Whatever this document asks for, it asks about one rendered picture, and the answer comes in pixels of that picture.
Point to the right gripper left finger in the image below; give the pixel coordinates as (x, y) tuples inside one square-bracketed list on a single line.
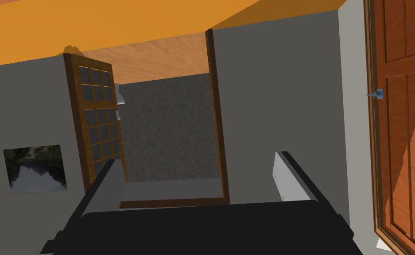
[(102, 191)]

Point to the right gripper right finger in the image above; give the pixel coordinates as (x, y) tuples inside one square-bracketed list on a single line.
[(292, 180)]

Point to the brown glass-paned door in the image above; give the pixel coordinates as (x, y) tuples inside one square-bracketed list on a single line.
[(95, 120)]

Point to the reddish-brown wooden panel door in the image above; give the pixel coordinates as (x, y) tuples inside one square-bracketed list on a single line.
[(405, 120)]

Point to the landscape wall picture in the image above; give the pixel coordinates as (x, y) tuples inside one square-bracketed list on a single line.
[(34, 168)]

